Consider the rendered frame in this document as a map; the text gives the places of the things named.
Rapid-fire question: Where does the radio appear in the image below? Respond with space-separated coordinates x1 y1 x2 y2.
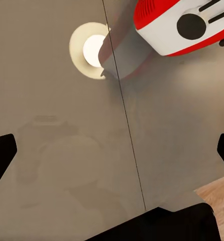
134 0 224 57

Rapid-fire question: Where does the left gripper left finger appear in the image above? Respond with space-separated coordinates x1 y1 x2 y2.
0 134 17 179

